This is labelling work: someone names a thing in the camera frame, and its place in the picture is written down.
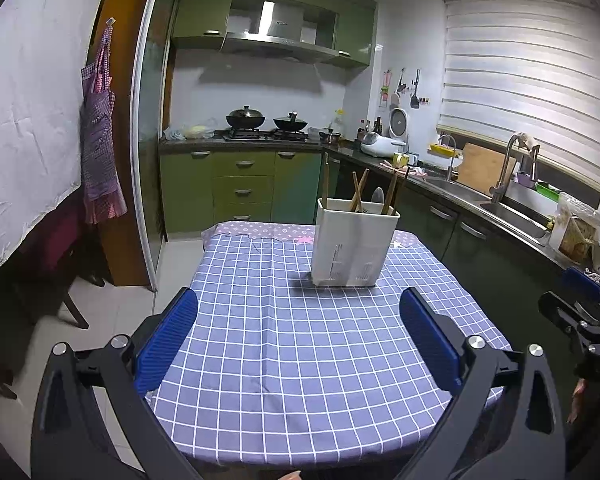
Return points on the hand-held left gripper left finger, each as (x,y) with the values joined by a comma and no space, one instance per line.
(170,340)

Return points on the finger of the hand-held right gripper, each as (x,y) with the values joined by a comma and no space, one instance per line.
(582,282)
(560,312)

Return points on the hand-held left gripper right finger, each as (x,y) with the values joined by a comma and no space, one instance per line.
(430,340)

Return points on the white plastic utensil holder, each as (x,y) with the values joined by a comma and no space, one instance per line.
(350,245)

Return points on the bunch of wooden chopsticks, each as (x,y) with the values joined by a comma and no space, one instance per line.
(357,192)

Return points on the person's right hand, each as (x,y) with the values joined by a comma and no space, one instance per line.
(577,400)

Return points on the clear plastic bag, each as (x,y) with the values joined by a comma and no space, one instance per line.
(572,230)

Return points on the dark side kitchen cabinets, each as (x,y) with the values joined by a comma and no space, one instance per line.
(480,270)

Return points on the steel sink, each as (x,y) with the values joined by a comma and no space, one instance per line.
(510,220)

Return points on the green tray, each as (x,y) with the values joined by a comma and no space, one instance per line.
(547,189)

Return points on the blue checked tablecloth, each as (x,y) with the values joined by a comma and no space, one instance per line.
(290,360)

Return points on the purple patterned cloth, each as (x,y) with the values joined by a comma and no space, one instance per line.
(250,230)

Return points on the tall steel faucet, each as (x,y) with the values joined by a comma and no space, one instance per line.
(505,170)

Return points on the green drawer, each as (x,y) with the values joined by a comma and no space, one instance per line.
(244,164)
(244,191)
(243,214)

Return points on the dark red chair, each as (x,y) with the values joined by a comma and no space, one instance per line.
(62,240)

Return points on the wooden cutting board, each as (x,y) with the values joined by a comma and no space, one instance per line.
(482,170)

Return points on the green lower kitchen cabinet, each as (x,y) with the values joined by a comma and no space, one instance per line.
(185,190)

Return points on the pale grey spoon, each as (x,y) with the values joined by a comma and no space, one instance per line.
(377,196)

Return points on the pink cloth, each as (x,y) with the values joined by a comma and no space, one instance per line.
(415,171)

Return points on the yellow cup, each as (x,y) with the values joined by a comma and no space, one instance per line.
(401,161)

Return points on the small steel faucet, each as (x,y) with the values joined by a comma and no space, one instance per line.
(452,155)

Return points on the yellow sink rack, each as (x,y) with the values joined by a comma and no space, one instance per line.
(441,148)

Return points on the white rice cooker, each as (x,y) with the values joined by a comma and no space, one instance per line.
(380,146)

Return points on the purple checked apron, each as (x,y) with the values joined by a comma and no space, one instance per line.
(100,150)

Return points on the dark kitchen countertop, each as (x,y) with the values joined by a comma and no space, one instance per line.
(350,152)

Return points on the sliding glass door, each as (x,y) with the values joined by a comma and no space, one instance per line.
(150,135)

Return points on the plastic bag with food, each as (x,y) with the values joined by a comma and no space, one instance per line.
(192,131)

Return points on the white window blind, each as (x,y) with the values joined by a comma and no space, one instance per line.
(525,75)

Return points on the group of dark sauce bottles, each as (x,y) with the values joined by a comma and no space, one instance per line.
(370,130)

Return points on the black gas stove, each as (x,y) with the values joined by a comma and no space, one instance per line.
(265,135)

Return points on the small dark pot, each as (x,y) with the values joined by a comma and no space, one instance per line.
(330,136)

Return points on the black wok with lid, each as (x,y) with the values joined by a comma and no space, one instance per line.
(245,119)

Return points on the black open wok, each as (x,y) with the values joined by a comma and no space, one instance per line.
(290,123)

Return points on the hanging kitchen tools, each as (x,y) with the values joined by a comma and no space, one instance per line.
(405,87)

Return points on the white hanging sheet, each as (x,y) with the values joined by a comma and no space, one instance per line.
(25,110)

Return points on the steel range hood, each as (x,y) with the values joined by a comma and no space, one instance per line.
(275,40)

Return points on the green upper kitchen cabinets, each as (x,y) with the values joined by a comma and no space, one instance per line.
(200,5)

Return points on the brown wooden door frame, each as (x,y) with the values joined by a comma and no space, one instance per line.
(122,110)

